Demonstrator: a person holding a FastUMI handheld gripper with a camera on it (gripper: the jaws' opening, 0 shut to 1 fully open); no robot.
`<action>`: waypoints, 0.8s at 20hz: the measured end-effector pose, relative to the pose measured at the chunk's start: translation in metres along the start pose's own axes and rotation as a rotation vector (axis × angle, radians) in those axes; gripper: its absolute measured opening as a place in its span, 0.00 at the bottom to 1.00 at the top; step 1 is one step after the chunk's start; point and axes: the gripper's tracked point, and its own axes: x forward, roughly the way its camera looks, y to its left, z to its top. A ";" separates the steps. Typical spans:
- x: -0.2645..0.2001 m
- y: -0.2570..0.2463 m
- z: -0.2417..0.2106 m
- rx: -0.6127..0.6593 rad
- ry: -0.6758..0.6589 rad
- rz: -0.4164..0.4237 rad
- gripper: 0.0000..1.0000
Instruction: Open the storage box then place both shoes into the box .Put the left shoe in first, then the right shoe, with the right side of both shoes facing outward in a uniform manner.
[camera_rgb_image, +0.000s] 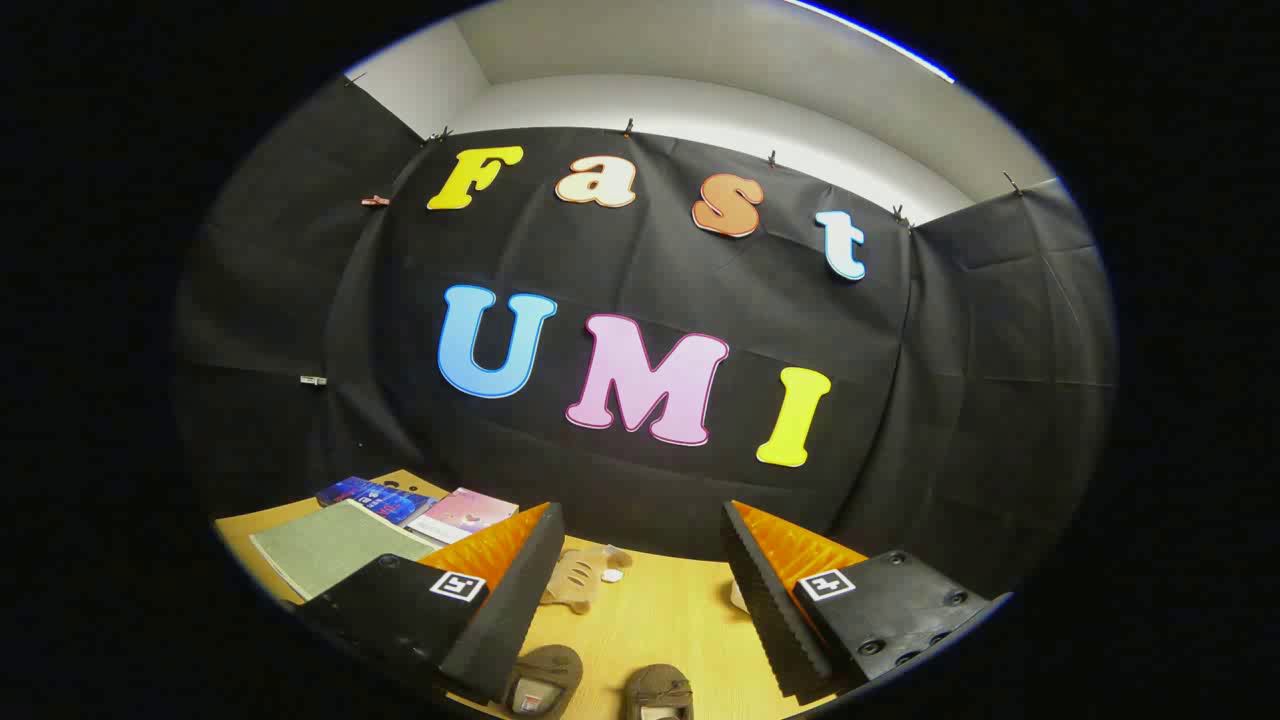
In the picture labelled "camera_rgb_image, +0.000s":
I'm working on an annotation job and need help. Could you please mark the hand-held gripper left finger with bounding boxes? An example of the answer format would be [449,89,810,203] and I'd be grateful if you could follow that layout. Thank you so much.
[298,502,567,704]

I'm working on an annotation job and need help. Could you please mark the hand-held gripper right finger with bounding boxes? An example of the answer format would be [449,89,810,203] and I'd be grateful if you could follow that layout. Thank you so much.
[720,499,1013,701]

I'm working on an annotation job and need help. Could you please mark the brown fuzzy shoe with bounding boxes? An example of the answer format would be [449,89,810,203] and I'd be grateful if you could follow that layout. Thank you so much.
[504,644,585,717]
[624,664,695,720]

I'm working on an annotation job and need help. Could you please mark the green storage box lid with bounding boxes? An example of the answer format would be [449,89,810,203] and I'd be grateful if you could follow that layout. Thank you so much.
[249,499,442,602]

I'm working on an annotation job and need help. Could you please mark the green fabric storage box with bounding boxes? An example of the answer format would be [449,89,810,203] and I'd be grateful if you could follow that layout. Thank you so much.
[249,499,442,602]

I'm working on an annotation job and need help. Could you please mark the tan bread plush toy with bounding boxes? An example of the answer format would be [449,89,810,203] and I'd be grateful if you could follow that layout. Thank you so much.
[543,545,634,614]

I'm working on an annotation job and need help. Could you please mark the pink cover book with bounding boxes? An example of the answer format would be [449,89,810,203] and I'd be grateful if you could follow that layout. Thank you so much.
[408,487,520,547]

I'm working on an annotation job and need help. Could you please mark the blue cover book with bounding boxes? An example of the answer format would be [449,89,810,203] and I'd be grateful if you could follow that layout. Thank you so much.
[316,476,437,527]

